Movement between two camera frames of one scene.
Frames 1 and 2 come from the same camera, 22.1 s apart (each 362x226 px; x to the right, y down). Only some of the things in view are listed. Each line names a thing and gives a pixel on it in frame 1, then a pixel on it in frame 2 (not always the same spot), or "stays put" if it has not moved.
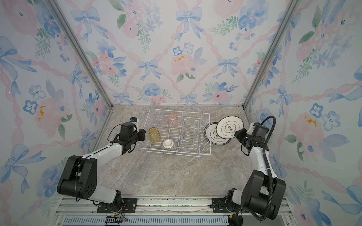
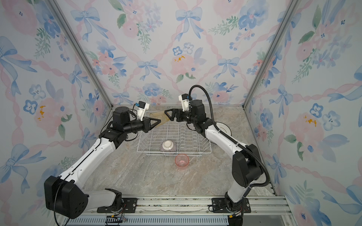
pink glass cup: [173, 120] to [182, 160]
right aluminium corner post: [292, 5] stays put
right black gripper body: [243, 137] to [188, 117]
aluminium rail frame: [165, 210] stays put
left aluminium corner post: [80, 51] stays put
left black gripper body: [138, 137] to [137, 126]
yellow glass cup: [154, 135] to [160, 115]
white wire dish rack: [177, 132] stays put
